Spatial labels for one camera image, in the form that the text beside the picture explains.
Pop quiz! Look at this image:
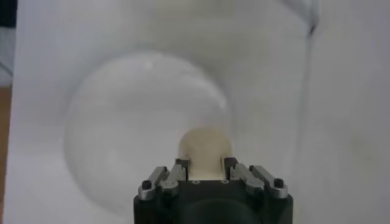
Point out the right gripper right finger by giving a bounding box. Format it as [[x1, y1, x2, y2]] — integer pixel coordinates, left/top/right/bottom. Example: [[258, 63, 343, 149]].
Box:
[[224, 156, 289, 200]]

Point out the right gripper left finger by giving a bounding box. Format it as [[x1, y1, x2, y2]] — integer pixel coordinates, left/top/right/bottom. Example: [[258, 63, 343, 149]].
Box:
[[137, 158, 191, 201]]

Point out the white steamed baozi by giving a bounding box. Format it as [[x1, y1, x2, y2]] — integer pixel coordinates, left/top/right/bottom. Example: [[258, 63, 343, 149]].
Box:
[[177, 126, 234, 182]]

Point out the white round plate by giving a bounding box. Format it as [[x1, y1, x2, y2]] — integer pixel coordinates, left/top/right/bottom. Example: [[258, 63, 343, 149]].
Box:
[[62, 50, 235, 217]]

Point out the dark robot chassis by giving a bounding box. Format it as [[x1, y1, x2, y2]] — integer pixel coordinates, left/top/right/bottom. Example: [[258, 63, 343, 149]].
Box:
[[0, 0, 18, 88]]

